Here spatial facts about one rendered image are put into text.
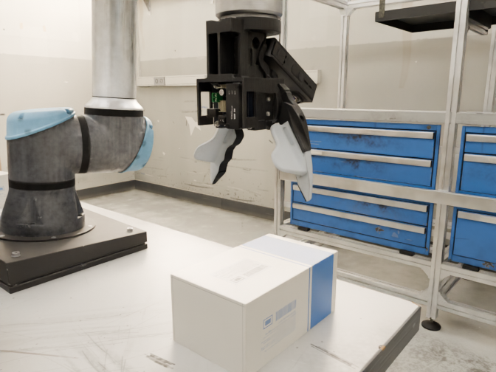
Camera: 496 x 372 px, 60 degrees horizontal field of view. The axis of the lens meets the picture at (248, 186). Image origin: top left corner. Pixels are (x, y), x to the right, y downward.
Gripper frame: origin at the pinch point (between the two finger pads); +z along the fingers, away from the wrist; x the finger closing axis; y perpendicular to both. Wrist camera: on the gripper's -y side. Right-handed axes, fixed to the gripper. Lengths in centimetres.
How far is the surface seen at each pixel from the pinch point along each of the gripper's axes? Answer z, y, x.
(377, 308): 18.4, -14.1, 10.5
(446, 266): 59, -140, -10
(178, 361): 18.2, 12.5, -2.2
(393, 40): -43, -228, -75
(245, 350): 14.7, 10.1, 6.0
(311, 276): 10.7, -3.1, 6.0
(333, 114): -2, -140, -66
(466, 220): 39, -142, -5
